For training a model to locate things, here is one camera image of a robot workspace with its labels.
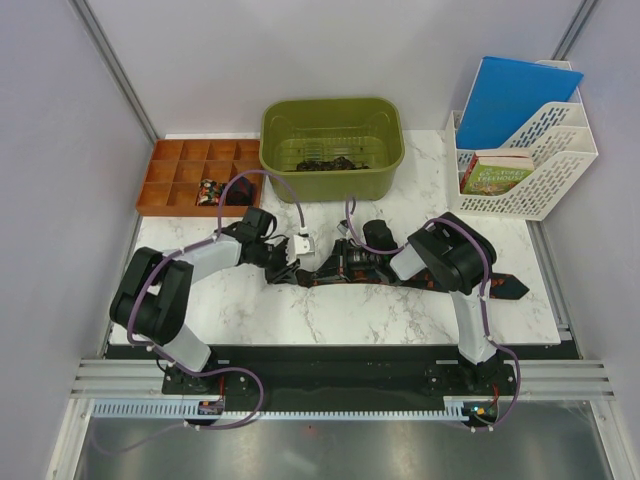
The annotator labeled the dark tie in basin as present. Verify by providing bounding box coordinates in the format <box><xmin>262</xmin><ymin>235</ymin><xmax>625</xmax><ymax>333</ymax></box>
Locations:
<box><xmin>294</xmin><ymin>156</ymin><xmax>369</xmax><ymax>172</ymax></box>

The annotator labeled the rolled colourful floral tie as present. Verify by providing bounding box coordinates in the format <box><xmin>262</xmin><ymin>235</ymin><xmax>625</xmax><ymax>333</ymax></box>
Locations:
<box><xmin>196</xmin><ymin>178</ymin><xmax>226</xmax><ymax>207</ymax></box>

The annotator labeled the blue folder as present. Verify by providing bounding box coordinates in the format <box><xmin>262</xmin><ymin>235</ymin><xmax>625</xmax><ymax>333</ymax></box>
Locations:
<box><xmin>456</xmin><ymin>56</ymin><xmax>584</xmax><ymax>150</ymax></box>

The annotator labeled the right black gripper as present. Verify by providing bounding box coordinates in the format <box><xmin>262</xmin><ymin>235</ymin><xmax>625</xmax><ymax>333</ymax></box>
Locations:
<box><xmin>313</xmin><ymin>239</ymin><xmax>380</xmax><ymax>283</ymax></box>

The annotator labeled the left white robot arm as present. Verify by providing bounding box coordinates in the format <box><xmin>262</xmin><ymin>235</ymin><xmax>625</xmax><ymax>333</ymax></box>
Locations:
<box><xmin>109</xmin><ymin>207</ymin><xmax>314</xmax><ymax>393</ymax></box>

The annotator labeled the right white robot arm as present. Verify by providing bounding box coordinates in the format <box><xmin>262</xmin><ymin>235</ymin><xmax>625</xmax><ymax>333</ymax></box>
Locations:
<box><xmin>304</xmin><ymin>213</ymin><xmax>500</xmax><ymax>394</ymax></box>

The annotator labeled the aluminium frame rail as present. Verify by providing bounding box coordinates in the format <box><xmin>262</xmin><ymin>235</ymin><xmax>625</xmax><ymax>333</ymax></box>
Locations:
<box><xmin>72</xmin><ymin>360</ymin><xmax>614</xmax><ymax>401</ymax></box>

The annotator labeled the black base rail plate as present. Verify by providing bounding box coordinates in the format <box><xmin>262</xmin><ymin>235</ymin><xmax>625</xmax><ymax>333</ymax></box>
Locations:
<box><xmin>105</xmin><ymin>342</ymin><xmax>521</xmax><ymax>414</ymax></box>

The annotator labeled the green treehouse book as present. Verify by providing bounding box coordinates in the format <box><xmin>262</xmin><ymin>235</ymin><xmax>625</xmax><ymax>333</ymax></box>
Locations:
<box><xmin>460</xmin><ymin>148</ymin><xmax>535</xmax><ymax>196</ymax></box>

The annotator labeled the orange compartment tray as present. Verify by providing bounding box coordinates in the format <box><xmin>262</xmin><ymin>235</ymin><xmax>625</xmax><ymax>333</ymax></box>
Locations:
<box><xmin>136</xmin><ymin>138</ymin><xmax>263</xmax><ymax>217</ymax></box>

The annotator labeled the grey slotted cable duct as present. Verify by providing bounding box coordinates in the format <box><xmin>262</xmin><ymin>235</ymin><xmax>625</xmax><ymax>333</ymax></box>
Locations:
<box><xmin>91</xmin><ymin>398</ymin><xmax>484</xmax><ymax>421</ymax></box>

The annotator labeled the white file organizer rack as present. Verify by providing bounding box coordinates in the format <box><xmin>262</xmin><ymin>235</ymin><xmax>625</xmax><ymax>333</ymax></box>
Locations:
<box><xmin>445</xmin><ymin>61</ymin><xmax>598</xmax><ymax>221</ymax></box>

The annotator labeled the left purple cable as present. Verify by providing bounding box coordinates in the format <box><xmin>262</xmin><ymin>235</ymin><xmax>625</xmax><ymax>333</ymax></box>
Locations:
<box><xmin>92</xmin><ymin>170</ymin><xmax>310</xmax><ymax>456</ymax></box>

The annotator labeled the black orange floral tie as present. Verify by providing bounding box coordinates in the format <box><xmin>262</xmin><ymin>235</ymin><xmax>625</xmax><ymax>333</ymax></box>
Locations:
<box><xmin>296</xmin><ymin>270</ymin><xmax>530</xmax><ymax>301</ymax></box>

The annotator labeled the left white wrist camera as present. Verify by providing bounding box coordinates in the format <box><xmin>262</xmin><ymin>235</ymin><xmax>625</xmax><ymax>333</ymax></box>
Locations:
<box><xmin>287</xmin><ymin>234</ymin><xmax>315</xmax><ymax>262</ymax></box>

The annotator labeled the rolled dark navy tie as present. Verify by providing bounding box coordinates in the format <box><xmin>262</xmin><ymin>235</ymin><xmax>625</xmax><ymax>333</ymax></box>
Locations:
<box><xmin>225</xmin><ymin>177</ymin><xmax>256</xmax><ymax>206</ymax></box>

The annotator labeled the olive green plastic basin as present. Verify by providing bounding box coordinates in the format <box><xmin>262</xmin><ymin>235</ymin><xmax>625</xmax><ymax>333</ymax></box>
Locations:
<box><xmin>259</xmin><ymin>97</ymin><xmax>405</xmax><ymax>203</ymax></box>

